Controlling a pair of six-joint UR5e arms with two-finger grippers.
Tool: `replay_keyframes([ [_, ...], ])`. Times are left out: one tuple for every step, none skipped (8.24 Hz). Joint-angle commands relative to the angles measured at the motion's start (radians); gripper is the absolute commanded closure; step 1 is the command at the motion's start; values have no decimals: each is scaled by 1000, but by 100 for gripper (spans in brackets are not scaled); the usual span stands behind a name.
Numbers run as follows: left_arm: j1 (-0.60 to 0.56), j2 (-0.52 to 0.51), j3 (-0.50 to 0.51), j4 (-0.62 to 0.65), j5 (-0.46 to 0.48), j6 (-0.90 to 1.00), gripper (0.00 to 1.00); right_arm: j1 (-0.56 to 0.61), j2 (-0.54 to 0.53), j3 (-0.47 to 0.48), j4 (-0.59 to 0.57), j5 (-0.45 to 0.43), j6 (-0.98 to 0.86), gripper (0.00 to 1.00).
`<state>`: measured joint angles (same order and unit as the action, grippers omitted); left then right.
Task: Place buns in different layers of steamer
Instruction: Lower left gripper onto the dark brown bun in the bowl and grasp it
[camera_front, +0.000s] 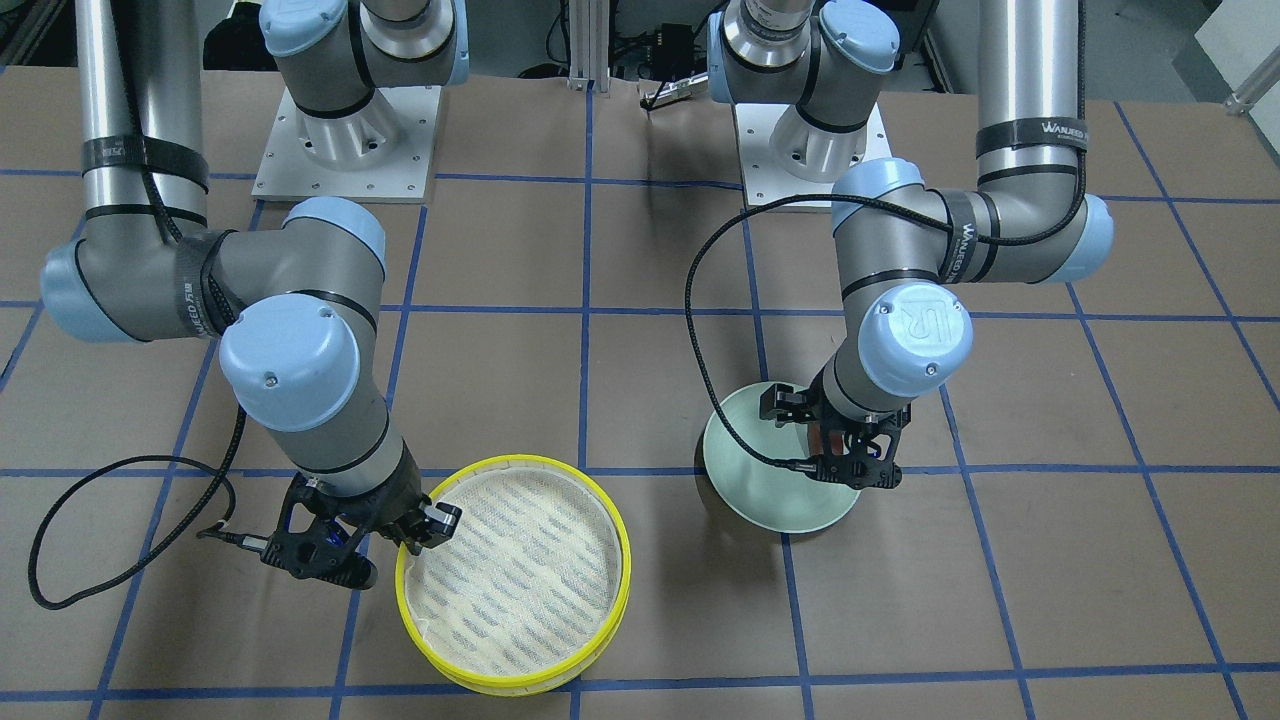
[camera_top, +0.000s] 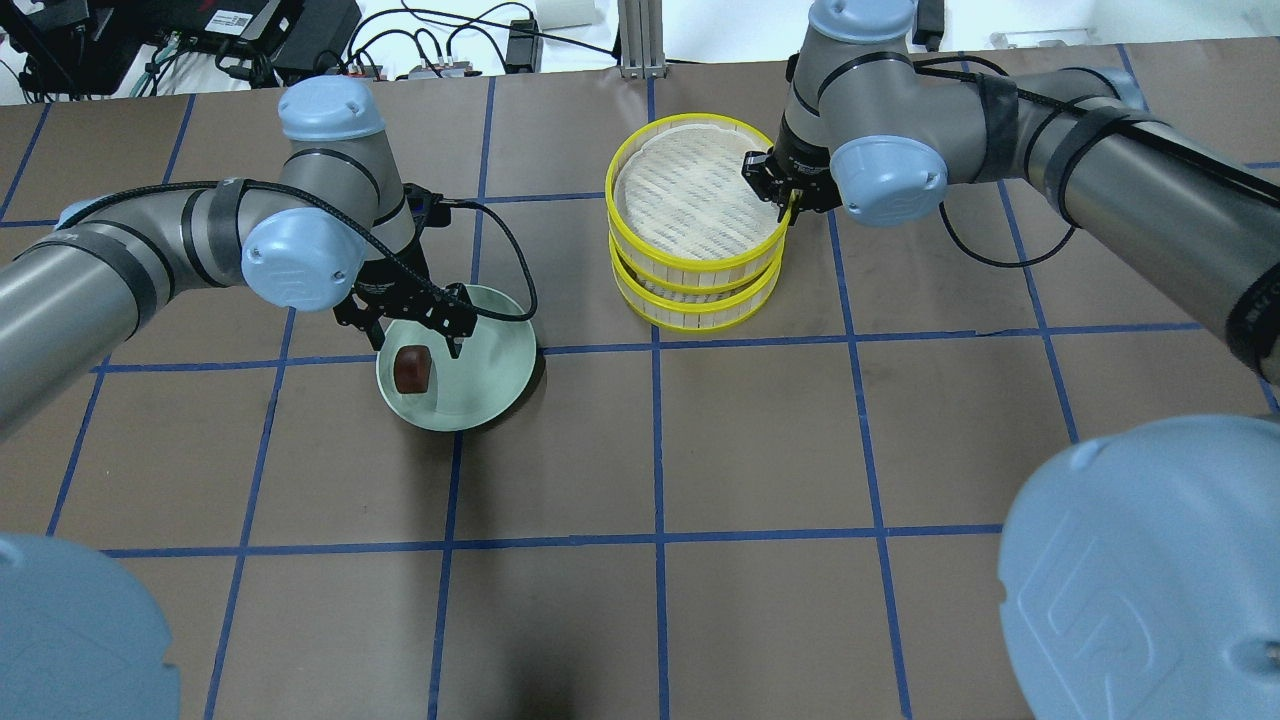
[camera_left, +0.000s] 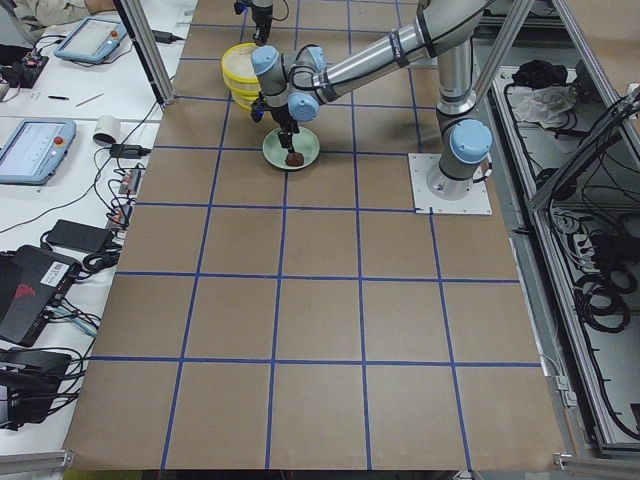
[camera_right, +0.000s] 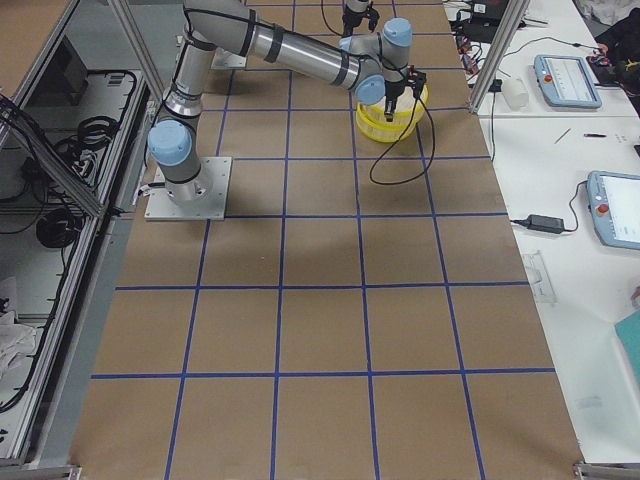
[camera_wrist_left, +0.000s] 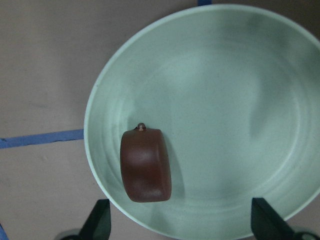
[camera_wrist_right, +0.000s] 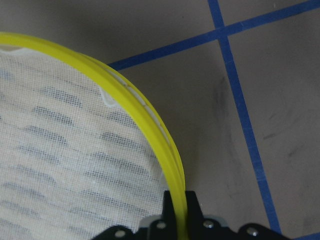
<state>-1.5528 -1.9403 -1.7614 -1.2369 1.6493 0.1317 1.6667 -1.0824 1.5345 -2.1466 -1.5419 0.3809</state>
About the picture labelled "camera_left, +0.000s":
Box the upper blue teach pendant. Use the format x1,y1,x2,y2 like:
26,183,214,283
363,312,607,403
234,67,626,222
54,17,127,65

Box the black laptop charger brick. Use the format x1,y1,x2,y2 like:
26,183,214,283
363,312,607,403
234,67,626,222
46,219,114,253

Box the yellow steamer lower layers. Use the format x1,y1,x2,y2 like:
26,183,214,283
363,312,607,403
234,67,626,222
227,82,260,111

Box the brown chocolate bun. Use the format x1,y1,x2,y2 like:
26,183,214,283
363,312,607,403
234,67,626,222
285,152,304,167

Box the white tape roll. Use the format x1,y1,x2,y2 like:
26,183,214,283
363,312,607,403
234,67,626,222
92,115,121,147

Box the black power adapter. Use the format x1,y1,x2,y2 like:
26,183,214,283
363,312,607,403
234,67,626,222
109,143,151,159

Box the white steamer liner cloth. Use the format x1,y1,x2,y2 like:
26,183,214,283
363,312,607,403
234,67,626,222
224,43,256,79

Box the wooden stick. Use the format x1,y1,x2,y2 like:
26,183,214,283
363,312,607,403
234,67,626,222
75,93,104,107

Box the pale green plate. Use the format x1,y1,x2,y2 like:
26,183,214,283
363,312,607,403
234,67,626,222
262,125,321,172

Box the black red mini computer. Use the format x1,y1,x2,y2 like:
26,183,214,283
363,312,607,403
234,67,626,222
1,245,81,347

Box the aluminium frame post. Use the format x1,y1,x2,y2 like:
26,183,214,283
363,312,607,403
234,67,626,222
114,0,175,109

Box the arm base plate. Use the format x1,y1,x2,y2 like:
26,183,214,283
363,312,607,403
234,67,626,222
410,57,438,69
408,153,492,216

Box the lower blue teach pendant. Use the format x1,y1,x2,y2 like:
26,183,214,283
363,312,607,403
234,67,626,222
1,119,76,185

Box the yellow steamer top layer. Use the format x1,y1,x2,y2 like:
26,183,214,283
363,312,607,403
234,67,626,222
221,43,257,84

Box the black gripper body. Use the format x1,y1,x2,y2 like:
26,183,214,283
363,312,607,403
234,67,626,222
272,107,295,134

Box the blue teach pendant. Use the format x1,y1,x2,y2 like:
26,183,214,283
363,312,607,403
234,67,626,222
54,17,127,65
1,119,76,185

